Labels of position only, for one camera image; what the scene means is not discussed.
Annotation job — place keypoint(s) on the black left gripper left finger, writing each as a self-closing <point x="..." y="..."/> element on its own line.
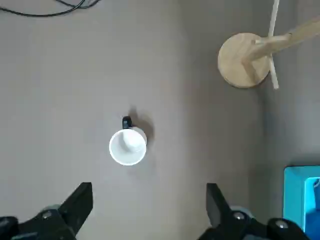
<point x="67" y="212"/>

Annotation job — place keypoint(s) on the cyan plastic box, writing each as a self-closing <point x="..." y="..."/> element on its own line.
<point x="293" y="190"/>

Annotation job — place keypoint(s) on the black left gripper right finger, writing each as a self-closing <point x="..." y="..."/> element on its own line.
<point x="225" y="220"/>

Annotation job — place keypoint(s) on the wooden mug stand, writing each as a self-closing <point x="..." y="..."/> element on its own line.
<point x="235" y="62"/>

